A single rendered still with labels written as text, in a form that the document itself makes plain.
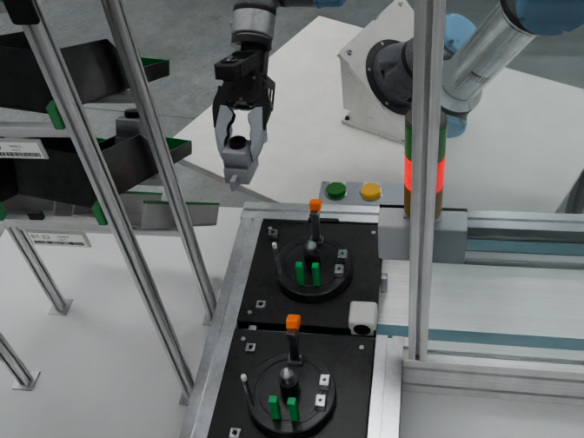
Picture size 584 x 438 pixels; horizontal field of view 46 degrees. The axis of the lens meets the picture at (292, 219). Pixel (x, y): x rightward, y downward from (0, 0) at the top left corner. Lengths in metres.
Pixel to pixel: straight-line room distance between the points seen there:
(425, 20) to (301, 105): 1.12
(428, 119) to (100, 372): 0.82
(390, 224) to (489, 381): 0.37
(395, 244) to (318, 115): 0.84
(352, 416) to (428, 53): 0.58
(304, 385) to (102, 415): 0.39
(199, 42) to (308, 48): 1.87
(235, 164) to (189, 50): 2.64
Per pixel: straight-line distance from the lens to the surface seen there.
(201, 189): 2.91
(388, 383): 1.14
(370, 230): 1.31
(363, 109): 1.67
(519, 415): 1.23
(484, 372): 1.17
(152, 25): 4.09
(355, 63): 1.63
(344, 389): 1.11
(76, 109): 0.81
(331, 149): 1.66
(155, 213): 1.12
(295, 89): 1.87
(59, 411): 1.35
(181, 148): 1.16
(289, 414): 1.05
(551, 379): 1.20
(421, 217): 0.90
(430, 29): 0.73
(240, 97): 1.19
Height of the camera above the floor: 1.93
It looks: 46 degrees down
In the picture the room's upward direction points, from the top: 9 degrees counter-clockwise
